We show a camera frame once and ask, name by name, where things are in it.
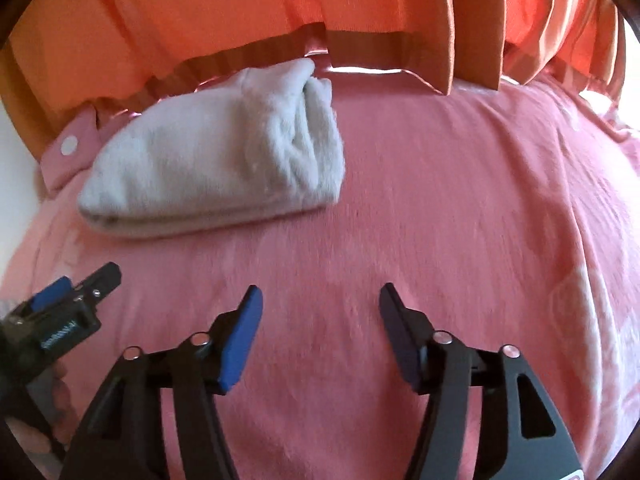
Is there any pink blanket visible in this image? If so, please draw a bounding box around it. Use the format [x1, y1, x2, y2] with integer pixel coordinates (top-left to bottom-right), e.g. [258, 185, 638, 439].
[0, 77, 640, 480]

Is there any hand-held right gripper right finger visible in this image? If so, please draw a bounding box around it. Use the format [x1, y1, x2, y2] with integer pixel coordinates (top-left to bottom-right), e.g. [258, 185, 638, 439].
[378, 282, 583, 480]

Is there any orange striped curtain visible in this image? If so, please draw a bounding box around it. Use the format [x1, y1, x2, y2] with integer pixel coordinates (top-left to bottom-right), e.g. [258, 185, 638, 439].
[500, 0, 632, 108]

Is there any pink flap with snap button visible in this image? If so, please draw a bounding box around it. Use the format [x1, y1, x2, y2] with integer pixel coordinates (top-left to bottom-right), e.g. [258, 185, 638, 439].
[40, 105, 115, 194]

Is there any person's left hand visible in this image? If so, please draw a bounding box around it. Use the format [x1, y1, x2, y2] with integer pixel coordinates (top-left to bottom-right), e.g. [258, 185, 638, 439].
[12, 360, 81, 463]

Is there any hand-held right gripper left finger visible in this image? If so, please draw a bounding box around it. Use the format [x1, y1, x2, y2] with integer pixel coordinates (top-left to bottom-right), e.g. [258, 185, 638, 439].
[60, 285, 264, 480]

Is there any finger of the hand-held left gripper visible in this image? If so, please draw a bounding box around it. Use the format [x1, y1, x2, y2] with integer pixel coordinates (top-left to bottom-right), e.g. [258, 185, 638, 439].
[27, 276, 76, 317]
[72, 262, 123, 307]

